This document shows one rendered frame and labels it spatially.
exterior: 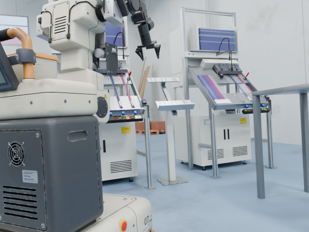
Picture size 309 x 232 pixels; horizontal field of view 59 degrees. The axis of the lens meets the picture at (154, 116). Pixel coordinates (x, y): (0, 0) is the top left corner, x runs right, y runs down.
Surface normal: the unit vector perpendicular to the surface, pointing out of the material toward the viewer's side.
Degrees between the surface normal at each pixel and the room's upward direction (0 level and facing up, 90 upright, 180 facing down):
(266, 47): 90
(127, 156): 90
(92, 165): 90
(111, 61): 90
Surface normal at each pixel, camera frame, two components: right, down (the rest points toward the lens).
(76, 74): -0.45, -0.11
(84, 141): 0.90, -0.04
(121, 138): 0.37, -0.01
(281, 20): -0.92, 0.06
